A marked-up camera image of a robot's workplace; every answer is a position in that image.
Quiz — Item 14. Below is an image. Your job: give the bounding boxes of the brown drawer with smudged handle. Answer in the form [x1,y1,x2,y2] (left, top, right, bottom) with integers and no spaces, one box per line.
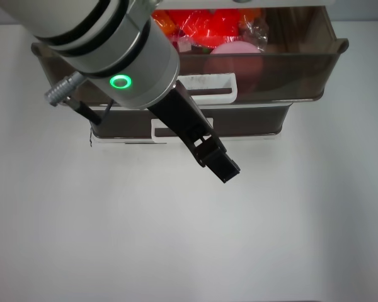
[30,5,350,106]

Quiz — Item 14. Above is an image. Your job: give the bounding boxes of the silver plug with black cable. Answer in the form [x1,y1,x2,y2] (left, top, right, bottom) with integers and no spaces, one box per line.
[43,71,116,126]

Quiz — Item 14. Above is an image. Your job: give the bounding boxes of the dark plastic drawer cabinet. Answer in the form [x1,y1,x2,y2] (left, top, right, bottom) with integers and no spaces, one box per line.
[89,0,335,145]

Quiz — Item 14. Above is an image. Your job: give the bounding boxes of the clear bag of colourful toys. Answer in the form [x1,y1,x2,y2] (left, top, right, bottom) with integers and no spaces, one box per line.
[151,8,270,53]

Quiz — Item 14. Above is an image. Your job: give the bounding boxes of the pink peach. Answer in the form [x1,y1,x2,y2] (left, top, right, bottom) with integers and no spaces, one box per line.
[204,42,266,94]

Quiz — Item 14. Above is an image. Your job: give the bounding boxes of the brown drawer with small handle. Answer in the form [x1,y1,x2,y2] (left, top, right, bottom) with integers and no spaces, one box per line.
[87,106,291,142]

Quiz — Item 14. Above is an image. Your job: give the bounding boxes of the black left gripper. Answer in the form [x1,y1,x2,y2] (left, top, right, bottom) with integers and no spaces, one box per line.
[146,80,241,184]

